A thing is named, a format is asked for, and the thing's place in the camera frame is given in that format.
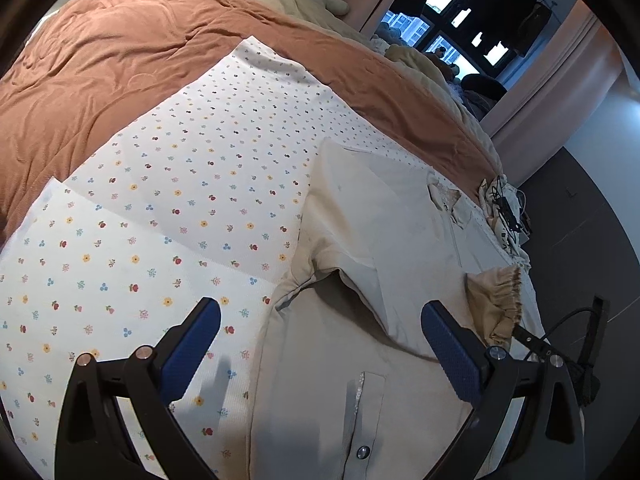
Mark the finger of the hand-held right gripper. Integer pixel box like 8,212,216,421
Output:
570,297,610,406
511,326,551,361

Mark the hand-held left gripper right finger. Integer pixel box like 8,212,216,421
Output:
421,300,587,480

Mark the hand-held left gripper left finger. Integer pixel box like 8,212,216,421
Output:
52,297,221,480

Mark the beige button-up jacket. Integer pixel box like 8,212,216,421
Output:
248,137,556,480

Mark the white floral bed sheet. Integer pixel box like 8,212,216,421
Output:
0,35,531,480

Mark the dark cloth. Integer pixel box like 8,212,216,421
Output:
459,74,507,117

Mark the beige blanket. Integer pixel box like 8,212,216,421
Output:
240,0,503,171

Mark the brown duvet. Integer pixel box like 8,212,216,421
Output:
0,0,503,251

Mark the window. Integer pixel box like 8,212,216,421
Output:
380,0,561,93

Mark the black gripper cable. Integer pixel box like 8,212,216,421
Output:
540,307,597,341

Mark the tangle of black cables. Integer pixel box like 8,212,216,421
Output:
484,174,532,252

